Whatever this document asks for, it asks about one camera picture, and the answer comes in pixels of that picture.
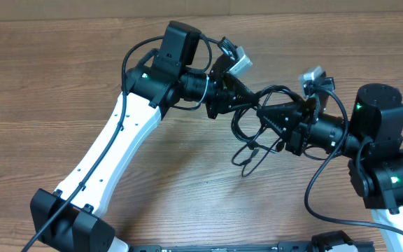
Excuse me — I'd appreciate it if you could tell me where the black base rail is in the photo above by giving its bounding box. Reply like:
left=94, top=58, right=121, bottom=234
left=129, top=230, right=376, bottom=252

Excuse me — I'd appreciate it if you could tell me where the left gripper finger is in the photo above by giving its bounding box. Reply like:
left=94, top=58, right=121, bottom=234
left=222, top=99, right=259, bottom=113
left=232, top=77, right=256, bottom=102

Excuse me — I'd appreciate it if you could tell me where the black cable bundle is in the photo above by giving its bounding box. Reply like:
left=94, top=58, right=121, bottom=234
left=229, top=84, right=306, bottom=178

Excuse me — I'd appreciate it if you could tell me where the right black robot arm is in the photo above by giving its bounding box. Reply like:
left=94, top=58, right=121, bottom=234
left=257, top=77, right=403, bottom=251

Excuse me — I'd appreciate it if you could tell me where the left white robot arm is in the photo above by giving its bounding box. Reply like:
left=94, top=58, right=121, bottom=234
left=30, top=21, right=257, bottom=251

